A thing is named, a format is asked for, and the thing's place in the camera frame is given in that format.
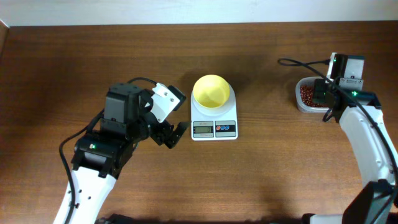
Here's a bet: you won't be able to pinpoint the clear plastic bean container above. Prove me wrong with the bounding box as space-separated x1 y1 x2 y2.
295 77 328 113

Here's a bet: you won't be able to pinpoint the red adzuki beans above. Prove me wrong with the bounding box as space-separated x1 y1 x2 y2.
300 85 326 108

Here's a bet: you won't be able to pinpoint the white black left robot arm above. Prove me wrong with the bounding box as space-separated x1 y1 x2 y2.
54 83 190 223

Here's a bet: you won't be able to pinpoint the yellow plastic bowl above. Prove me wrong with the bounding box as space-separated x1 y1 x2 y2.
193 75 230 109

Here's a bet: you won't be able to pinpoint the white digital kitchen scale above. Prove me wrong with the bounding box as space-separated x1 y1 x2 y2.
190 85 238 141

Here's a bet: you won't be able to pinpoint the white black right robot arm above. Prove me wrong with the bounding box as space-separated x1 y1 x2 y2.
303 53 397 224

